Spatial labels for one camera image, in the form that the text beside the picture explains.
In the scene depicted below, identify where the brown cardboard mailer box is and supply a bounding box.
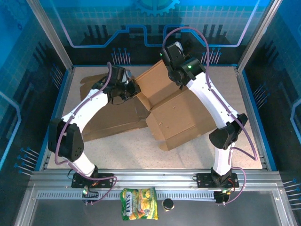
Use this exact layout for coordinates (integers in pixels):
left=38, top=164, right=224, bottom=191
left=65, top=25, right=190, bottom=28
left=79, top=73, right=111, bottom=101
left=82, top=96, right=151, bottom=142
left=135, top=59, right=221, bottom=151

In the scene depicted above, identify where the blue table side panel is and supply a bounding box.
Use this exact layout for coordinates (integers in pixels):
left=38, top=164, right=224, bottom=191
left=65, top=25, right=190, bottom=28
left=241, top=68, right=278, bottom=171
left=35, top=68, right=72, bottom=171

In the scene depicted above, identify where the black controller board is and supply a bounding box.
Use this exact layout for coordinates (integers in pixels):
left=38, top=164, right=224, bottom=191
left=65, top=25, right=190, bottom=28
left=213, top=189, right=232, bottom=205
left=81, top=187, right=99, bottom=205

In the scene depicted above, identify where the green Fox's candy bag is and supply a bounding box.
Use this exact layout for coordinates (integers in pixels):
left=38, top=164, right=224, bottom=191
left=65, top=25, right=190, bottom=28
left=119, top=187, right=159, bottom=221

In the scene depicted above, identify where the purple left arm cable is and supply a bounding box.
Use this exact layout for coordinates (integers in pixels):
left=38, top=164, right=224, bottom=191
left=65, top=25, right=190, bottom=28
left=54, top=61, right=118, bottom=207

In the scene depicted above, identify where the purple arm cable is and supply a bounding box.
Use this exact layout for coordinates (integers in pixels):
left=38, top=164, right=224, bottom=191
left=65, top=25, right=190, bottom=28
left=54, top=61, right=118, bottom=207
left=163, top=26, right=259, bottom=206

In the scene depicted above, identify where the black knife handle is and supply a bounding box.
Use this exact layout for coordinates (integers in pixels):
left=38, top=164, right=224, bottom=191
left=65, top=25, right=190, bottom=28
left=184, top=40, right=194, bottom=58

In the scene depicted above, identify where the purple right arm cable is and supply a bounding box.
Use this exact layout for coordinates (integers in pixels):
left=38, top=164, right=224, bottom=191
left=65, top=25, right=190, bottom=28
left=163, top=26, right=259, bottom=206

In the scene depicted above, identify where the aluminium frame post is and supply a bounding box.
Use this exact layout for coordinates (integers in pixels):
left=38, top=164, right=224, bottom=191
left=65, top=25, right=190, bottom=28
left=237, top=0, right=283, bottom=73
left=25, top=0, right=75, bottom=73

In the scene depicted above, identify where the aluminium mounting rail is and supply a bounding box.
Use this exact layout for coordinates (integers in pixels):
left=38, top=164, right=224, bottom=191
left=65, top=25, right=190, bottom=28
left=30, top=168, right=283, bottom=189

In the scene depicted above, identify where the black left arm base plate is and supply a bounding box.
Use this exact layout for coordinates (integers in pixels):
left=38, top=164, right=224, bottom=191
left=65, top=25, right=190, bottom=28
left=71, top=173, right=115, bottom=189

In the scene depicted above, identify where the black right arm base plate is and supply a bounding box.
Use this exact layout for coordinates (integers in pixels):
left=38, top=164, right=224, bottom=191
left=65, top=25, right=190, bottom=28
left=196, top=173, right=239, bottom=189

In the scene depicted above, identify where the slotted grey cable duct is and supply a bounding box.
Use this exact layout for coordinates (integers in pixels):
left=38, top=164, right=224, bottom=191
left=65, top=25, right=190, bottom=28
left=37, top=190, right=218, bottom=201

